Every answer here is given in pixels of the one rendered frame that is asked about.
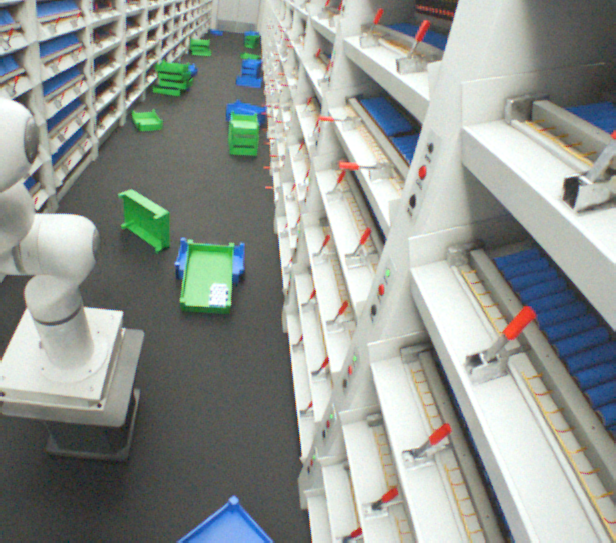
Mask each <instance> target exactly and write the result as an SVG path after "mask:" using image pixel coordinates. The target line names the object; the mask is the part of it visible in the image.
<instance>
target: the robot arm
mask: <svg viewBox="0 0 616 543"><path fill-rule="evenodd" d="M38 129H39V128H38V125H37V124H36V122H35V119H34V118H33V116H32V115H31V113H30V112H29V111H28V110H27V109H26V108H25V107H23V106H22V105H20V104H19V103H17V102H15V101H13V100H10V99H7V98H3V97H0V273H1V274H7V275H36V276H35V277H33V278H32V279H31V280H30V281H29V282H28V284H27V286H26V288H25V300H26V304H27V307H28V310H29V312H30V315H31V317H32V320H33V322H34V325H35V327H36V330H37V332H38V334H39V337H40V339H39V342H38V344H37V346H36V349H35V354H34V359H35V364H36V366H37V368H38V370H39V372H40V373H41V374H42V376H44V377H45V378H46V379H48V380H50V381H51V382H54V383H58V384H75V383H79V382H82V381H85V380H87V379H89V378H90V377H92V376H93V375H95V374H96V373H97V372H98V371H99V370H100V369H101V368H102V366H103V365H104V363H105V361H106V359H107V356H108V342H107V339H106V336H105V335H104V333H103V332H102V331H101V330H100V329H99V328H98V327H96V326H95V325H93V324H90V323H88V321H87V317H86V313H85V310H84V305H83V302H82V298H81V294H80V289H79V285H80V284H81V283H82V282H83V281H84V280H85V279H86V277H87V276H88V275H89V274H90V272H91V271H92V269H93V267H94V265H95V263H96V261H97V258H98V255H99V253H100V251H99V250H100V242H101V240H100V237H99V232H98V231H97V229H96V227H95V226H94V224H93V223H92V222H91V221H90V220H88V219H87V218H84V217H82V216H77V215H69V214H35V206H34V203H33V200H32V198H31V196H30V194H29V192H28V191H27V189H26V187H25V186H24V185H23V183H22V182H21V180H22V179H23V178H24V177H25V176H26V175H27V173H28V172H29V171H30V169H31V168H32V166H33V164H34V162H35V159H36V158H37V153H38V149H39V145H40V140H39V130H38Z"/></svg>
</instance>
